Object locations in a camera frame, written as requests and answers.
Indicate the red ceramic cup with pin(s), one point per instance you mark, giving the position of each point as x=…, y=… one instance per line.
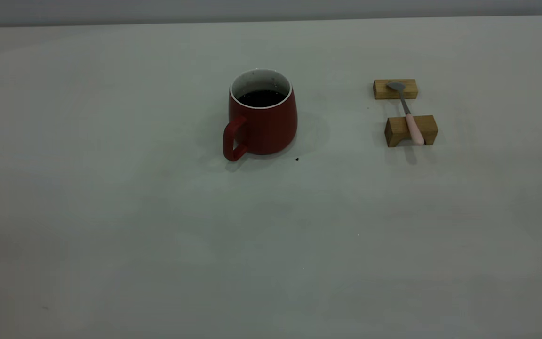
x=264, y=127

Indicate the arched wooden block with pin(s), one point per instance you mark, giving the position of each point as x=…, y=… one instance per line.
x=397, y=127

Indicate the flat rectangular wooden block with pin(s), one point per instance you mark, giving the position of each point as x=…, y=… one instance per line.
x=381, y=90

